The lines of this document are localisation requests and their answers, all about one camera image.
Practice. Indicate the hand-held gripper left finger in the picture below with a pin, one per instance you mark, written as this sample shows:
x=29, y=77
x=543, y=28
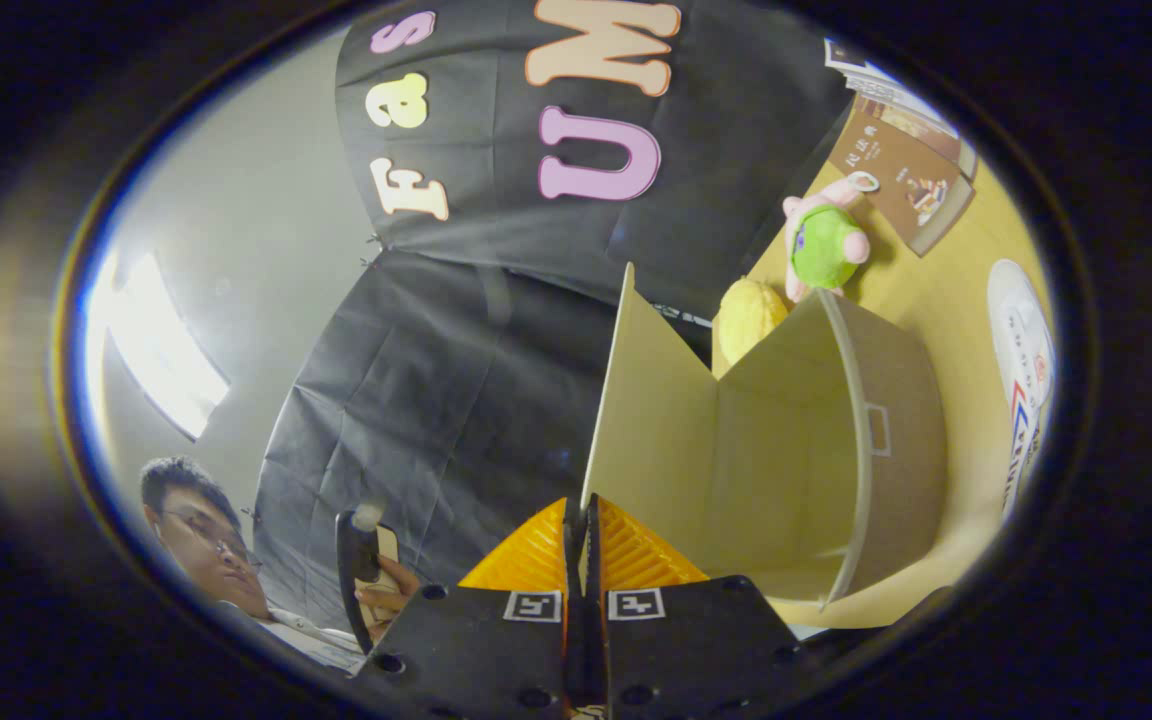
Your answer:
x=476, y=650

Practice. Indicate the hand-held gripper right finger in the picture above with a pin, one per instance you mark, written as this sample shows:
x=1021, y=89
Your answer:
x=696, y=650

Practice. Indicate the brown cardboard storage box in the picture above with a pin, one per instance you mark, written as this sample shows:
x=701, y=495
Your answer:
x=796, y=450

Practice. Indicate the white canvas shoe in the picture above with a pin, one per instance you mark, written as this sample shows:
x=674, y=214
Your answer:
x=1024, y=340

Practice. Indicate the black backdrop cloth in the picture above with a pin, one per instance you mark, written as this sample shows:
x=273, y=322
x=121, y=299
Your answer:
x=496, y=370

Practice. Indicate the yellow plush toy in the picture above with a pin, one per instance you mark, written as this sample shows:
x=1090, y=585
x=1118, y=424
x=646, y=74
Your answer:
x=748, y=318

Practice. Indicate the pink and green plush toy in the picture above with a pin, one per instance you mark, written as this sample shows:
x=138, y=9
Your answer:
x=824, y=245

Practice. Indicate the ceiling light panel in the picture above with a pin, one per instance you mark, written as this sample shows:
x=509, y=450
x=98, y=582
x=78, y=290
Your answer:
x=161, y=350

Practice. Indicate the brown book with illustrated cover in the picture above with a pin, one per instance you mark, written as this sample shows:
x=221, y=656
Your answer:
x=901, y=175

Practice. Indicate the thick brown book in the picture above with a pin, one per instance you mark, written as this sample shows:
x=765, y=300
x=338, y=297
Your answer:
x=921, y=115

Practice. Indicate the white thick book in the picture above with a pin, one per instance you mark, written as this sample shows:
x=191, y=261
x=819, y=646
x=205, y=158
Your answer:
x=871, y=70

